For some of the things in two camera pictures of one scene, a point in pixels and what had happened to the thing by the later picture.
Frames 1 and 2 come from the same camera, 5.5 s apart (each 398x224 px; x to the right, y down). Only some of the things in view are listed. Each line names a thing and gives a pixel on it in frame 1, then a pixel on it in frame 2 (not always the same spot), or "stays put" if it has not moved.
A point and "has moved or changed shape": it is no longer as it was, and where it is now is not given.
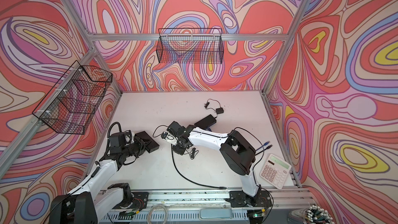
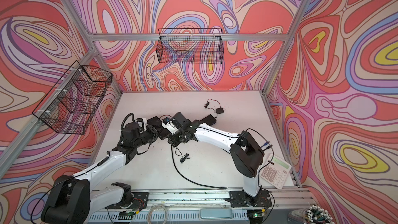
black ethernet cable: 183,175 stays put
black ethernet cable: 268,147 stays put
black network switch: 205,122 stays put
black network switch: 152,145 has moved or changed shape
